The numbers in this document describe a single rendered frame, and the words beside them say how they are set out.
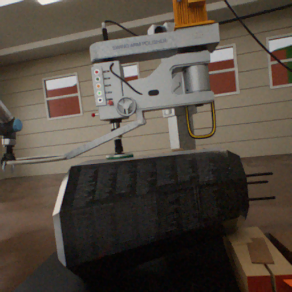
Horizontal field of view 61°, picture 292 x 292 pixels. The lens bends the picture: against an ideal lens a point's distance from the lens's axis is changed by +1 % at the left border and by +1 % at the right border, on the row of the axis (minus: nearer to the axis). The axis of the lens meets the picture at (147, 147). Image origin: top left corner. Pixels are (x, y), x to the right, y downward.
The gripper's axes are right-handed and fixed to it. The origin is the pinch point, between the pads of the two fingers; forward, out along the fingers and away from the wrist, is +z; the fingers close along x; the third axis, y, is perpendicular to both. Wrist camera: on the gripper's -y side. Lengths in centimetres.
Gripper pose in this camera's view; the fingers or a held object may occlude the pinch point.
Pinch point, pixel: (8, 171)
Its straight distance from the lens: 218.5
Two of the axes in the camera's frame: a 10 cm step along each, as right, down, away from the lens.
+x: 8.6, 0.2, 5.1
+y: 5.1, -0.4, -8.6
